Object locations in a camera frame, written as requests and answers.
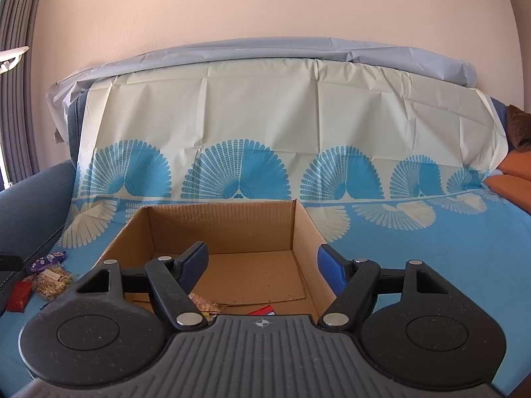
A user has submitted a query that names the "blue fabric sofa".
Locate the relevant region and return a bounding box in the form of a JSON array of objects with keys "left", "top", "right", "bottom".
[{"left": 0, "top": 91, "right": 90, "bottom": 311}]

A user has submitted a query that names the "clear nut bar packet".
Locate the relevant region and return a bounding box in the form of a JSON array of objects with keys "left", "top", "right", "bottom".
[{"left": 32, "top": 266, "right": 79, "bottom": 302}]

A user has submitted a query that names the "brown cardboard box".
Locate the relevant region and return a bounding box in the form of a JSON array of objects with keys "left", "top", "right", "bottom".
[{"left": 93, "top": 199, "right": 339, "bottom": 320}]

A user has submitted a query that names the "grey plastic sheet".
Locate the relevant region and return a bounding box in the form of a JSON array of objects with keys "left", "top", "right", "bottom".
[{"left": 45, "top": 37, "right": 478, "bottom": 146}]

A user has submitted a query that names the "white drying rack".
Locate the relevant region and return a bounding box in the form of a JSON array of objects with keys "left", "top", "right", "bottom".
[{"left": 0, "top": 46, "right": 30, "bottom": 74}]

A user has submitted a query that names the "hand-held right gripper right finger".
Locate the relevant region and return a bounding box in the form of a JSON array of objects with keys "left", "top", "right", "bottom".
[{"left": 317, "top": 244, "right": 451, "bottom": 332}]

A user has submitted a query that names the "brown cloth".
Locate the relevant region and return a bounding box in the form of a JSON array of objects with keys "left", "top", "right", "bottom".
[{"left": 504, "top": 104, "right": 531, "bottom": 152}]

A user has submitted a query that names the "red-ended peanut brittle packet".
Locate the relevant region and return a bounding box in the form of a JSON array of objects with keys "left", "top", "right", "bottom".
[{"left": 6, "top": 281, "right": 33, "bottom": 312}]

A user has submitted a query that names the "grey curtain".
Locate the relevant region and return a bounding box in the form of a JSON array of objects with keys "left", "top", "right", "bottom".
[{"left": 0, "top": 0, "right": 46, "bottom": 183}]

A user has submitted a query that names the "clear cookie packet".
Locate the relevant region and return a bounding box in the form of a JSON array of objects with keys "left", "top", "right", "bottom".
[{"left": 189, "top": 294, "right": 222, "bottom": 322}]

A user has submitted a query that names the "purple snack packet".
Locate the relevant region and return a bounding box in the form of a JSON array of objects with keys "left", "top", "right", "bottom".
[{"left": 26, "top": 249, "right": 68, "bottom": 272}]

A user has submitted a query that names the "orange cushion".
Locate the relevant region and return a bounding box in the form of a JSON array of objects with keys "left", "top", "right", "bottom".
[{"left": 485, "top": 149, "right": 531, "bottom": 216}]

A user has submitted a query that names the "blue white printed tablecloth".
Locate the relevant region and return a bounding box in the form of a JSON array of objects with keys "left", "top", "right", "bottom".
[{"left": 0, "top": 56, "right": 531, "bottom": 396}]

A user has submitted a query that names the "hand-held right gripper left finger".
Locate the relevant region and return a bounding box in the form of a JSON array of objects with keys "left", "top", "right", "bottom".
[{"left": 72, "top": 240, "right": 210, "bottom": 332}]

